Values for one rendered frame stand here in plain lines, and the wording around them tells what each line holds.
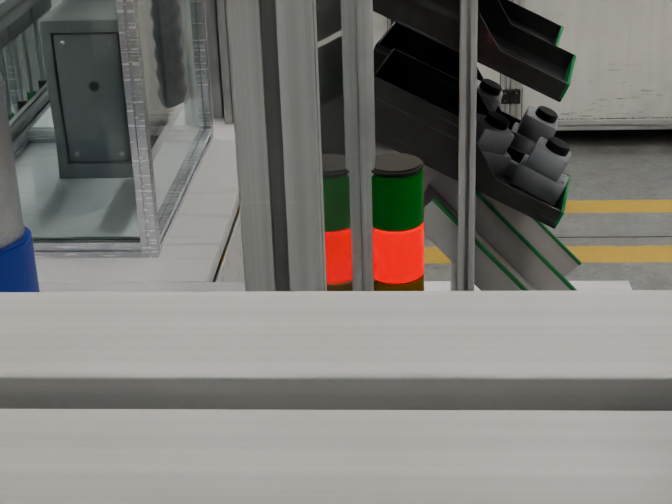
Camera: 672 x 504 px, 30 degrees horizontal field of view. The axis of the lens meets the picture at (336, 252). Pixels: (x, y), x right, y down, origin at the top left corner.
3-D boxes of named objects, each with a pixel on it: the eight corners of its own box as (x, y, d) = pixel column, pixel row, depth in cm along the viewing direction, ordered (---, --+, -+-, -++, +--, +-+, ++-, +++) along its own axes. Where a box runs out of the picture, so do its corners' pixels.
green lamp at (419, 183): (423, 210, 113) (423, 158, 111) (424, 231, 109) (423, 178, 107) (368, 210, 113) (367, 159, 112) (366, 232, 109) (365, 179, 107)
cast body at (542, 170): (559, 195, 161) (585, 150, 158) (554, 207, 157) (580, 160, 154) (501, 165, 162) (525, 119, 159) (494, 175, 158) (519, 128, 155)
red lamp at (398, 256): (423, 260, 115) (423, 211, 113) (424, 283, 111) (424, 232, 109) (369, 260, 116) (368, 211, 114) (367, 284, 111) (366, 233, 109)
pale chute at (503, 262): (570, 326, 172) (595, 307, 170) (563, 373, 160) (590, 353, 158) (427, 183, 169) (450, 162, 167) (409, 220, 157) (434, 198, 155)
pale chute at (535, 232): (559, 280, 186) (581, 262, 184) (552, 320, 174) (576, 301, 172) (426, 147, 182) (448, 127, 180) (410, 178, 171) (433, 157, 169)
